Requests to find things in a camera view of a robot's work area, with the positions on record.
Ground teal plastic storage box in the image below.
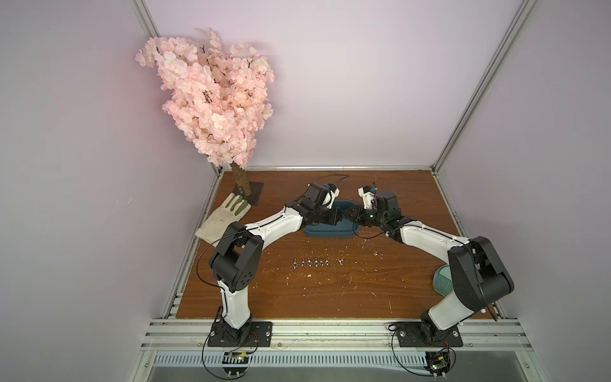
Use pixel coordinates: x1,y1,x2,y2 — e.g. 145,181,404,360
304,201,361,239

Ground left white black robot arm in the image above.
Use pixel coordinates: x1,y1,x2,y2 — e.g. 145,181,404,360
209,183,341,342

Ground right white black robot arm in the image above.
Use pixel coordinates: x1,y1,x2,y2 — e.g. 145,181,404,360
343,186,515,342

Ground white green work glove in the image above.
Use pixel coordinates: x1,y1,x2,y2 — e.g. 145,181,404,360
195,193,251,244

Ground teal plastic dustpan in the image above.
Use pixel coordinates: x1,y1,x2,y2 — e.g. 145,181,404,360
433,265,453,296

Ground pink artificial blossom tree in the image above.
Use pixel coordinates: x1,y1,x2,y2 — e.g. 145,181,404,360
135,29,275,197

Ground right small circuit board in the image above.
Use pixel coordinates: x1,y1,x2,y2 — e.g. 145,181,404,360
424,350,452,379

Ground small circuit board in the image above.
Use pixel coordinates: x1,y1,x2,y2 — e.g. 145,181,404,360
424,350,452,379
221,352,251,380

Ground left small circuit board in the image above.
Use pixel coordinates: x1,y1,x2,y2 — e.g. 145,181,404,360
221,352,251,380

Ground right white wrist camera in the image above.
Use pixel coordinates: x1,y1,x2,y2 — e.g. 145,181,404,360
358,186,376,209

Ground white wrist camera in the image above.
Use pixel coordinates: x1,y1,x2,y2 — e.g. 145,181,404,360
323,184,340,209
358,186,376,209

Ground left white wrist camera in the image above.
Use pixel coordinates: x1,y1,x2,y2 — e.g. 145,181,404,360
323,184,340,209

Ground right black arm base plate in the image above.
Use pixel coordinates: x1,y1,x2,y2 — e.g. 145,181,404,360
394,322,464,348

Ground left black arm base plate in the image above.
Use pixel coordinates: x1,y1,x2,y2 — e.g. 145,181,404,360
206,320,273,348

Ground aluminium front rail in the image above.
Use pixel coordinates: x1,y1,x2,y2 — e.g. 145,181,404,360
140,319,533,351

